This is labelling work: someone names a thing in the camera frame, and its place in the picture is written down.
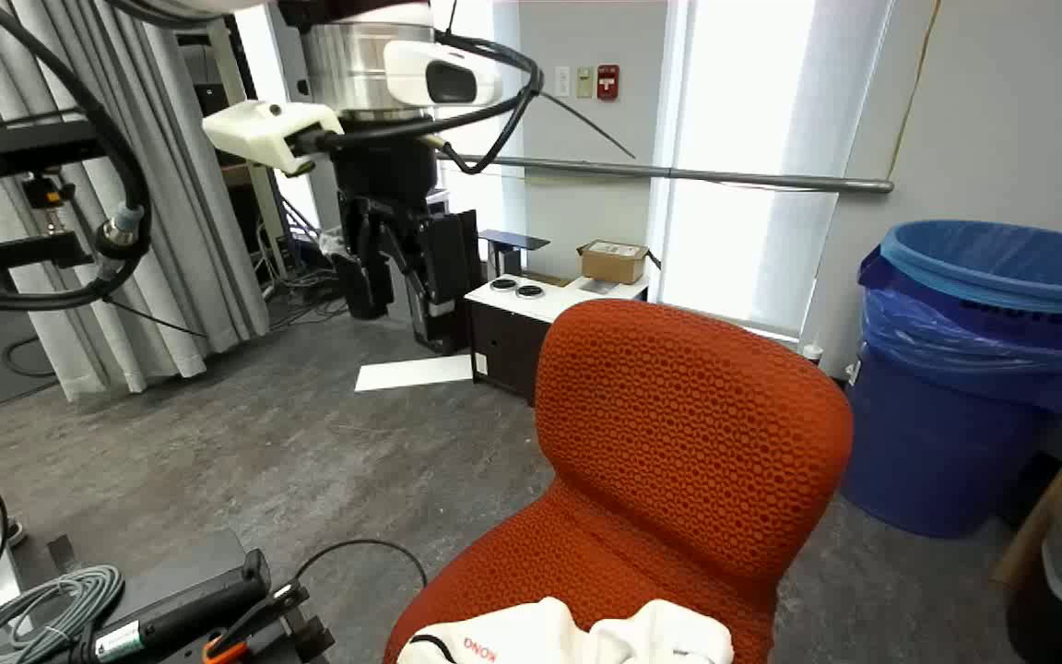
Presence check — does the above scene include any grey coiled cable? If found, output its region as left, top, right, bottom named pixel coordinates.
left=0, top=565, right=131, bottom=664

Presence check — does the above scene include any black computer tower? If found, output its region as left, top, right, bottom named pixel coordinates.
left=417, top=205, right=486, bottom=355

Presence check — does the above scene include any orange fabric chair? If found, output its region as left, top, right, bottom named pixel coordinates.
left=380, top=295, right=859, bottom=664

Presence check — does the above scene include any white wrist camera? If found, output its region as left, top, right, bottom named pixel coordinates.
left=380, top=36, right=505, bottom=111

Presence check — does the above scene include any grey curtain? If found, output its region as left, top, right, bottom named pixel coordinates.
left=0, top=0, right=276, bottom=403

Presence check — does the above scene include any black camera stand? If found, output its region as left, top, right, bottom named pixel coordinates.
left=0, top=107, right=119, bottom=286

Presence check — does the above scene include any small dark stool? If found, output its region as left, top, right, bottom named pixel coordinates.
left=479, top=227, right=550, bottom=281

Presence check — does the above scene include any black cabinet with white top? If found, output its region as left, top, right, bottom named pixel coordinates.
left=463, top=273, right=653, bottom=403

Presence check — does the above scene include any small cardboard box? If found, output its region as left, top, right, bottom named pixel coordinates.
left=576, top=237, right=653, bottom=286

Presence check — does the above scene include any white scarf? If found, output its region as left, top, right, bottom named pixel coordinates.
left=396, top=595, right=739, bottom=664

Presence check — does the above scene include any dark storage shelf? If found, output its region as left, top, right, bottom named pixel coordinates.
left=175, top=20, right=294, bottom=292

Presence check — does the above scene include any dark blue bin liner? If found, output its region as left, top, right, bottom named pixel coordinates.
left=859, top=243, right=1062, bottom=415

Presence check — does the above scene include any black tool with orange handle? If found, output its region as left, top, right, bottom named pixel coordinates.
left=94, top=547, right=339, bottom=664

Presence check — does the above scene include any blue plastic trash bin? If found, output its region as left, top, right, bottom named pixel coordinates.
left=840, top=217, right=1062, bottom=542

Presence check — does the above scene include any thin black floor cable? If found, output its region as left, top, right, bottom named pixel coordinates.
left=289, top=533, right=432, bottom=595

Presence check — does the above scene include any wide white window shade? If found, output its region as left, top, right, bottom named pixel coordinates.
left=651, top=0, right=898, bottom=336

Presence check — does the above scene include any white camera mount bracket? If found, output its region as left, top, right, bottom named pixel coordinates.
left=200, top=99, right=347, bottom=175

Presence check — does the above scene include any white sheet on floor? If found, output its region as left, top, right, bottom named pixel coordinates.
left=352, top=349, right=477, bottom=398

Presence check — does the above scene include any grey wall rail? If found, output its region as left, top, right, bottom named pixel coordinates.
left=452, top=151, right=898, bottom=195

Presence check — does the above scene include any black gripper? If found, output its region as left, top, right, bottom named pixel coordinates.
left=335, top=111, right=444, bottom=343

